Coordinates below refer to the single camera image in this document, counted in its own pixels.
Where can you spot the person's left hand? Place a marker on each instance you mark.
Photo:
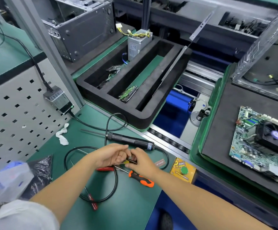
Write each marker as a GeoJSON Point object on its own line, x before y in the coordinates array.
{"type": "Point", "coordinates": [104, 155]}

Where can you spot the person's right hand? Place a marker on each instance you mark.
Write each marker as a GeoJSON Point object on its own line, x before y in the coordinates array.
{"type": "Point", "coordinates": [145, 162]}

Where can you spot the person's left thumb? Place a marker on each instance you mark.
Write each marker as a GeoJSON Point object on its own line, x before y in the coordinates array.
{"type": "Point", "coordinates": [118, 160]}

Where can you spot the person's right thumb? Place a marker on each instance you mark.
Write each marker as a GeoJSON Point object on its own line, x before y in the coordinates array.
{"type": "Point", "coordinates": [132, 166]}

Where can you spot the small yellow black screwdriver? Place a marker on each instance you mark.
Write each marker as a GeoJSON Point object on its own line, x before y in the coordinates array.
{"type": "Point", "coordinates": [130, 161]}

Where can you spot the person's right forearm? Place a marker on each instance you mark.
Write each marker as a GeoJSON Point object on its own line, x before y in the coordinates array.
{"type": "Point", "coordinates": [201, 201]}

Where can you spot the person's left forearm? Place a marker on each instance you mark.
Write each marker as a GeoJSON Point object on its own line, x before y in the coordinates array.
{"type": "Point", "coordinates": [65, 183]}

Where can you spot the orange black screwdriver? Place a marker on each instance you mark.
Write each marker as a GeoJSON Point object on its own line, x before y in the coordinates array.
{"type": "Point", "coordinates": [141, 178]}

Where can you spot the black electric screwdriver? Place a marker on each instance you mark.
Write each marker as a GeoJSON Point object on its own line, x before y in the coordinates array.
{"type": "Point", "coordinates": [129, 139]}

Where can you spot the small brown label sticker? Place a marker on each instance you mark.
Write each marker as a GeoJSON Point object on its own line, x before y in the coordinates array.
{"type": "Point", "coordinates": [159, 164]}

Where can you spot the small red precision screwdriver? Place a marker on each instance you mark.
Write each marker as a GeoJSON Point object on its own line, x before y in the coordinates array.
{"type": "Point", "coordinates": [92, 201]}

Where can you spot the yellow box with green button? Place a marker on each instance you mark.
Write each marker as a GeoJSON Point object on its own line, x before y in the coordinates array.
{"type": "Point", "coordinates": [183, 170]}

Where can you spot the black foam tray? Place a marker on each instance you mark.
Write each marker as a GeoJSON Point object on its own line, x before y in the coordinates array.
{"type": "Point", "coordinates": [143, 114]}

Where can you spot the crumpled white tissue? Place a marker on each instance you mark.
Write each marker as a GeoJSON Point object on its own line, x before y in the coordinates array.
{"type": "Point", "coordinates": [62, 135]}

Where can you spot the black shoe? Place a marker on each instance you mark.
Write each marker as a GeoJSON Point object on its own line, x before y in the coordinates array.
{"type": "Point", "coordinates": [165, 221]}

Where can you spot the hard disk drive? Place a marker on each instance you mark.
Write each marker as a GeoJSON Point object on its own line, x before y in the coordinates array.
{"type": "Point", "coordinates": [128, 94]}

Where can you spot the blue conveyor roller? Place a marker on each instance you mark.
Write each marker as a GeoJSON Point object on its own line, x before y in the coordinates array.
{"type": "Point", "coordinates": [172, 110]}

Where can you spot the black antistatic bag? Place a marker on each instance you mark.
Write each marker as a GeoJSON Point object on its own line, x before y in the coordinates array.
{"type": "Point", "coordinates": [42, 172]}

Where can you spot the grey power controller box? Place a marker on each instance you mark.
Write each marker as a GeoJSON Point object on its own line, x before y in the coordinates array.
{"type": "Point", "coordinates": [58, 100]}

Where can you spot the black conveyor sensor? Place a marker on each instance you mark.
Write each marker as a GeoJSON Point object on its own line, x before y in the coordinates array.
{"type": "Point", "coordinates": [202, 113]}

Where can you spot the black foam pad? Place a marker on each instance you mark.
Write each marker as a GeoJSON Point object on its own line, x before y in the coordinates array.
{"type": "Point", "coordinates": [222, 122]}

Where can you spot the white perforated panel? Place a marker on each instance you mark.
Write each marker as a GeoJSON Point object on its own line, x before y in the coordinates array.
{"type": "Point", "coordinates": [14, 122]}

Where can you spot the white shirt sleeve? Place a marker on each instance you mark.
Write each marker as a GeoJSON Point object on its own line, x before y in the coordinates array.
{"type": "Point", "coordinates": [21, 216]}

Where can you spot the grey power supply unit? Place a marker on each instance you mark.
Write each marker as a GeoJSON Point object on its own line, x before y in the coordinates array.
{"type": "Point", "coordinates": [136, 46]}

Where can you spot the grey metal side panel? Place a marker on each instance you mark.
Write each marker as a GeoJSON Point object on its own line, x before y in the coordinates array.
{"type": "Point", "coordinates": [177, 59]}

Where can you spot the green computer motherboard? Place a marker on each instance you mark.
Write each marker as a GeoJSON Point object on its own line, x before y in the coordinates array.
{"type": "Point", "coordinates": [246, 150]}

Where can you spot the grey open computer case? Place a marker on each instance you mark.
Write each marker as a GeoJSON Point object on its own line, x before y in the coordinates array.
{"type": "Point", "coordinates": [86, 31]}

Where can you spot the black processor cooler fan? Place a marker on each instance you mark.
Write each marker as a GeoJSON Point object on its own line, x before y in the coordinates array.
{"type": "Point", "coordinates": [271, 137]}

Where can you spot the silver perforated computer case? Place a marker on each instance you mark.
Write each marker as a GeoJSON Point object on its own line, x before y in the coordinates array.
{"type": "Point", "coordinates": [265, 47]}

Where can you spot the aluminium conveyor rail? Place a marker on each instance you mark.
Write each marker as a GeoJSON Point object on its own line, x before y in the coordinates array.
{"type": "Point", "coordinates": [167, 142]}

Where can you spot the grey aluminium frame post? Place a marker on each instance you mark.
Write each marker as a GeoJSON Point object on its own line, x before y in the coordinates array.
{"type": "Point", "coordinates": [45, 43]}

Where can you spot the dark vertical frame post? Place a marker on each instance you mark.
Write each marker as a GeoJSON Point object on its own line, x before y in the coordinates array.
{"type": "Point", "coordinates": [146, 11]}

